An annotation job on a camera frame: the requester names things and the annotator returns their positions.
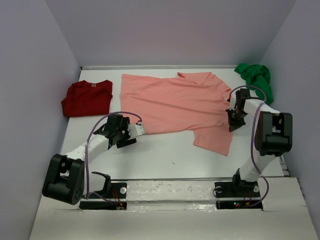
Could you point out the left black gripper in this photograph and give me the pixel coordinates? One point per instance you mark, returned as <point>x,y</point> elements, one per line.
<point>122,136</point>

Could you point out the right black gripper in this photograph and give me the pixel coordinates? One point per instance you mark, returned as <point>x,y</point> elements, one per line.
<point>235,118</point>

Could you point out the pink t-shirt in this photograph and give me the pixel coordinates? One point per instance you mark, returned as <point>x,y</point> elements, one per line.
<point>188,102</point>

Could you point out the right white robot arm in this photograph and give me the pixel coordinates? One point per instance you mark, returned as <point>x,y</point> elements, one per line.
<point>271,135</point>

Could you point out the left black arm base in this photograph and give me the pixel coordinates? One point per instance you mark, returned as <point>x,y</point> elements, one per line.
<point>110,195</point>

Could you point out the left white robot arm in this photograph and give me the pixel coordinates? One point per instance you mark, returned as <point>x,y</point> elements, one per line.
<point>69,179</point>

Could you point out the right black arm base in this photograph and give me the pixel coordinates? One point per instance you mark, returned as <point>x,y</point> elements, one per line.
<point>237,194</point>

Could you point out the green crumpled t-shirt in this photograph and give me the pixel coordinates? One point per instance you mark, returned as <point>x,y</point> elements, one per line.
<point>258,76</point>

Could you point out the red folded t-shirt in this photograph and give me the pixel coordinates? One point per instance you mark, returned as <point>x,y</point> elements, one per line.
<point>85,99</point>

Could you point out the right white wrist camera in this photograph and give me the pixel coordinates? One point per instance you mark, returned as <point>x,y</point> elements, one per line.
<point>232,103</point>

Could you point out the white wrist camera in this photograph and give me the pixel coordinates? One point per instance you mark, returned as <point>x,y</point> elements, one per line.
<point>135,130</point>
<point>232,103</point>

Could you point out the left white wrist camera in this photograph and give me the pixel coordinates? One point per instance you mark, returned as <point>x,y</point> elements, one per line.
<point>135,130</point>

